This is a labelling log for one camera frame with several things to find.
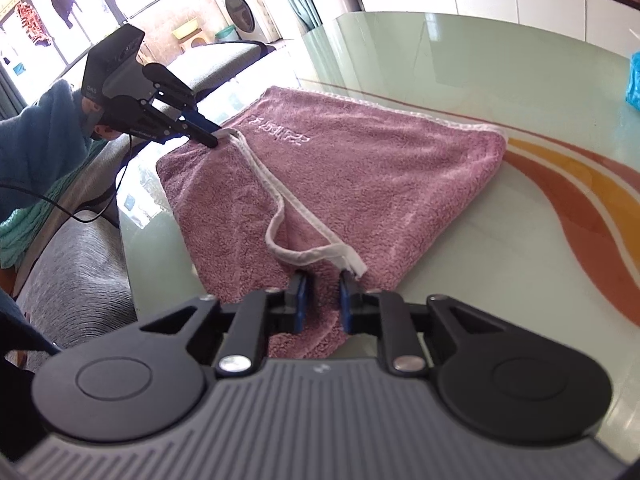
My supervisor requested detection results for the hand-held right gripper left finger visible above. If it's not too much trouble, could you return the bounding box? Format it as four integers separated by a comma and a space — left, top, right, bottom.
140, 270, 313, 377

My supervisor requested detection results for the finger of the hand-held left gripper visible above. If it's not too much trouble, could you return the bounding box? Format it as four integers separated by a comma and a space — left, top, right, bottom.
148, 98, 222, 149
142, 63, 223, 134

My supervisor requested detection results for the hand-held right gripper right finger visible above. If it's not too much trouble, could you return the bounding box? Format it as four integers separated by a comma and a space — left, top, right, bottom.
339, 270, 506, 377

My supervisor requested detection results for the pink towel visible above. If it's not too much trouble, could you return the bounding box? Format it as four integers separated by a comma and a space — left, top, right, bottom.
156, 85, 509, 361

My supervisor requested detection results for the person's left forearm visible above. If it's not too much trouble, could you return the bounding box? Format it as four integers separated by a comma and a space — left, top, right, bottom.
0, 79, 103, 228

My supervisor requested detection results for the person's left hand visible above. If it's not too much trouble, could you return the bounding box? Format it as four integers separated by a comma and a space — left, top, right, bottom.
80, 99, 121, 142

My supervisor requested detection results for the red patterned hanging garment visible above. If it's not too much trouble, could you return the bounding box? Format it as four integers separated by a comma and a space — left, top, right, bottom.
16, 2, 54, 49

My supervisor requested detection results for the white washing machine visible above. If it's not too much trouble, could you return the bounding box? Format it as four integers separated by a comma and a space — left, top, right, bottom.
209, 0, 275, 43

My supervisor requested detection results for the grey sofa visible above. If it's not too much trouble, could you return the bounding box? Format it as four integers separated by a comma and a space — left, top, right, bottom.
12, 40, 273, 366

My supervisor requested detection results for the teal knitted cloth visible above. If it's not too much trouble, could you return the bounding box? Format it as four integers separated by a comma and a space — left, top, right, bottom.
0, 205, 56, 271

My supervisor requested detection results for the dark blue cloth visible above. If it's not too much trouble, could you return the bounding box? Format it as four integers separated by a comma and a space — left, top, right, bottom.
0, 287, 61, 361

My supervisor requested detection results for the white sideboard cabinet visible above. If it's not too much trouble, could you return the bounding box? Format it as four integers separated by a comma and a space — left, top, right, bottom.
347, 0, 640, 59

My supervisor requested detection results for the blue tissue pack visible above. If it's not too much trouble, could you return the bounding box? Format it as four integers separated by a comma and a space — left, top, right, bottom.
624, 51, 640, 111

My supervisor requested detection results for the black cable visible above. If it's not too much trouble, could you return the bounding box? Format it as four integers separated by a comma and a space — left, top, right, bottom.
0, 132, 136, 223

